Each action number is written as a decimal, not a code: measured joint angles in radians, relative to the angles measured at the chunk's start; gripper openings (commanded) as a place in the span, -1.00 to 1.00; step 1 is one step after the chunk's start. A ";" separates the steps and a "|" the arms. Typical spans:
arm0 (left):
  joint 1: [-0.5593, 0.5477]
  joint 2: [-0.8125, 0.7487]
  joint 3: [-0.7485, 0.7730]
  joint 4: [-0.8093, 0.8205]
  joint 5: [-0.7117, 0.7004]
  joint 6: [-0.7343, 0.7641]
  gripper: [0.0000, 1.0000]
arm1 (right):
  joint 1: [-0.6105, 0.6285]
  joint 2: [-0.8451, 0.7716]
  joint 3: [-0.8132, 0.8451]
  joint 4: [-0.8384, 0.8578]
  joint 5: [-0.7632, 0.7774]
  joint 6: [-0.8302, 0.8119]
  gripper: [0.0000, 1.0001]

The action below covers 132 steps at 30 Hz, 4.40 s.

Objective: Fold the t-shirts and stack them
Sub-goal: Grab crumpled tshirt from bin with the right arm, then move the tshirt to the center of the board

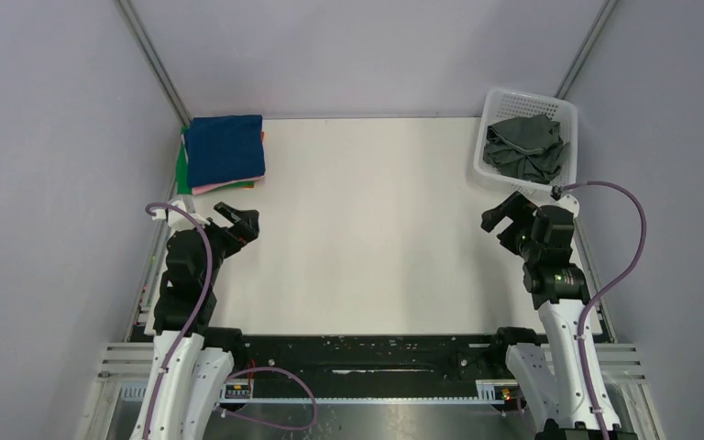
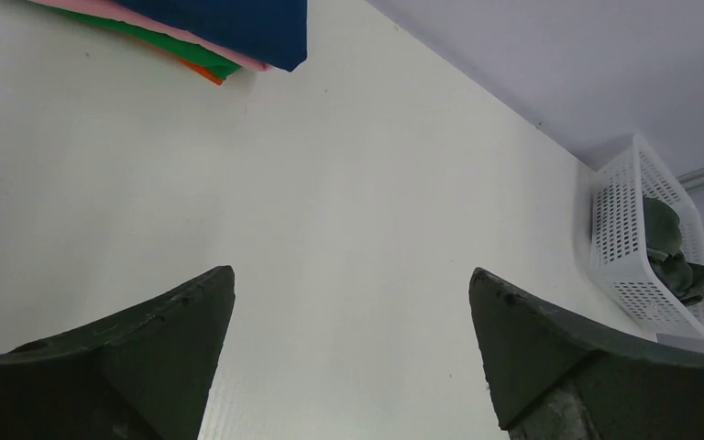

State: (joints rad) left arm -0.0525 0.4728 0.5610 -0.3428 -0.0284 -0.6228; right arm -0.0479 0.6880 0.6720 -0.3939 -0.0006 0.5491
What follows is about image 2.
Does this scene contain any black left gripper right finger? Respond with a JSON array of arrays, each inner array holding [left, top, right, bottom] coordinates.
[[468, 268, 704, 439]]

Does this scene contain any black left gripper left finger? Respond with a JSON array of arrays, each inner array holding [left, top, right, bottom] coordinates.
[[0, 266, 236, 439]]

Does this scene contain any dark grey t shirt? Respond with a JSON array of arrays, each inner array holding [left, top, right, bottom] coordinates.
[[643, 197, 704, 306]]

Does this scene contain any white plastic basket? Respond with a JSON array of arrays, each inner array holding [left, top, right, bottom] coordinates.
[[589, 134, 704, 340]]

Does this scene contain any folded orange t shirt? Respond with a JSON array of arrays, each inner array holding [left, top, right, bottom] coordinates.
[[179, 59, 224, 85]]

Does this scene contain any folded green t shirt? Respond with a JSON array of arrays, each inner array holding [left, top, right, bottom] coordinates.
[[49, 6, 241, 81]]

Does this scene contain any folded navy blue t shirt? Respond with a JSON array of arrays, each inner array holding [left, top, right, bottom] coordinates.
[[118, 0, 308, 72]]

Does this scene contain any folded pink t shirt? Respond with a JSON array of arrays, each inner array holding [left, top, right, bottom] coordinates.
[[37, 0, 272, 72]]

